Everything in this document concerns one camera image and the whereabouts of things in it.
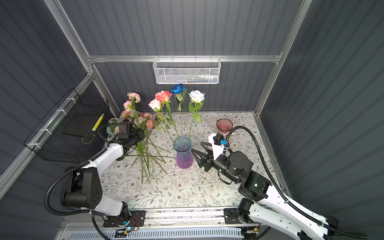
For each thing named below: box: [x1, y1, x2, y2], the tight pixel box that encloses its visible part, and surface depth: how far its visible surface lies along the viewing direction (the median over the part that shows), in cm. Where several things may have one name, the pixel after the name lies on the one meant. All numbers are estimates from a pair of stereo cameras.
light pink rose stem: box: [148, 98, 174, 143], surface depth 69 cm
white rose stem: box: [188, 90, 205, 140], surface depth 70 cm
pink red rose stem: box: [154, 90, 180, 139], surface depth 72 cm
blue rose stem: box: [171, 83, 188, 140], surface depth 76 cm
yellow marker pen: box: [92, 113, 105, 132], surface depth 79 cm
